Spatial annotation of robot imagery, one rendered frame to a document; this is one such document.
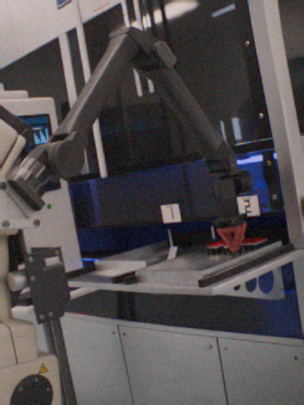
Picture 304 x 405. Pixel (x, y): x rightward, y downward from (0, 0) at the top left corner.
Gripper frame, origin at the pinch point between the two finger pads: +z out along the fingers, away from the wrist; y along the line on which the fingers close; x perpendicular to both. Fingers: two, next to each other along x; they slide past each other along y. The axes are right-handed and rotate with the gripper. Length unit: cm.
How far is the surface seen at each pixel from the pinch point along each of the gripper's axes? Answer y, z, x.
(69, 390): 20, 59, 97
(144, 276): -17.6, 2.2, 19.8
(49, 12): 38, -99, 84
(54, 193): 25, -24, 86
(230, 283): -21.1, 4.8, -7.7
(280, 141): 12.0, -27.4, -14.4
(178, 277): -21.1, 2.5, 6.8
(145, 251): 24, 2, 47
